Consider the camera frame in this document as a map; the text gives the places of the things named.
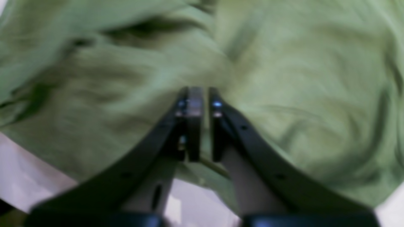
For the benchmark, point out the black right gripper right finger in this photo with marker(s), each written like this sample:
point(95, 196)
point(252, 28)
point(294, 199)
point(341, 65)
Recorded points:
point(270, 191)

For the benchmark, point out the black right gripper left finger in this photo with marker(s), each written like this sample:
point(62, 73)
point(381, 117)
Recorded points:
point(134, 191)

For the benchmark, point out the green t-shirt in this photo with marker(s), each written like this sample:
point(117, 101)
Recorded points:
point(82, 81)

